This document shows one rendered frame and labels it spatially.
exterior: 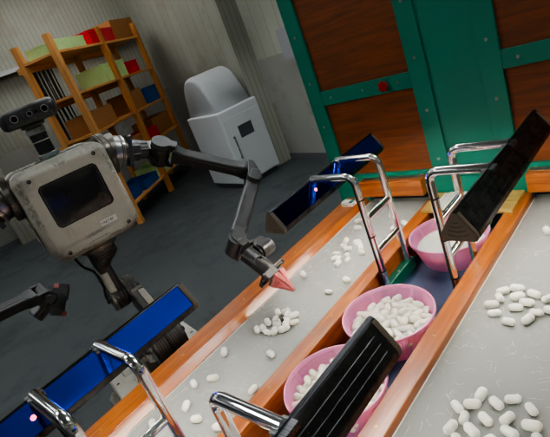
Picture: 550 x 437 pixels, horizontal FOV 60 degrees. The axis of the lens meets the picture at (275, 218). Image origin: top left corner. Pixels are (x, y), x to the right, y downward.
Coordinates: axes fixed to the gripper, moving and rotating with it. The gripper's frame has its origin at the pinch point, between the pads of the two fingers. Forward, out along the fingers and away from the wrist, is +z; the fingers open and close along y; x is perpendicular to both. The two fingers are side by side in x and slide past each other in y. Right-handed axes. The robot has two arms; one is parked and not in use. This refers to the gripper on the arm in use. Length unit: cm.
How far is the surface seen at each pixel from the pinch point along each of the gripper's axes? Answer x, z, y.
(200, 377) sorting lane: 16.5, -4.5, -34.7
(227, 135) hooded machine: 209, -236, 268
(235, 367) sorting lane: 11.0, 2.1, -27.4
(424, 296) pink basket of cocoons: -17.2, 33.7, 14.0
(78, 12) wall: 251, -633, 356
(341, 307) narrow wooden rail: -4.2, 16.0, 2.7
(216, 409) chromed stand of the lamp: -46, 17, -61
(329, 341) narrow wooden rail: -2.9, 19.6, -8.8
